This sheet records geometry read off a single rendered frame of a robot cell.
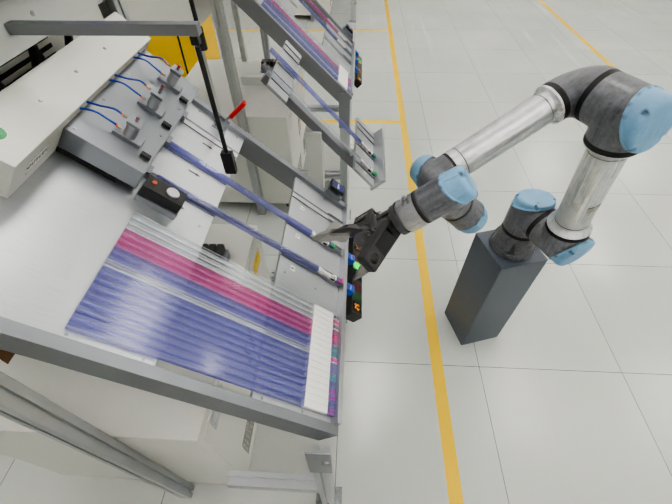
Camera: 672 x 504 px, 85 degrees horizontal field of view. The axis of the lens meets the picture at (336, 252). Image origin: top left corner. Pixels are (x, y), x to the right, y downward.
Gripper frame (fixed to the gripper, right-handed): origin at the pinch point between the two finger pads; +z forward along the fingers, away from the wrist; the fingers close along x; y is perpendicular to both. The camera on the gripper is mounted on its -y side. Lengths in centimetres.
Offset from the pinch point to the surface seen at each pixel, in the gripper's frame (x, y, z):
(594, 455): -129, 8, -15
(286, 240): 8.6, 6.1, 9.8
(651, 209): -160, 155, -84
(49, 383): 24, -28, 68
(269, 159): 23.6, 29.5, 11.1
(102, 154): 47.5, -12.2, 9.3
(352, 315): -18.2, 1.2, 9.0
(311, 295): -3.2, -3.9, 8.9
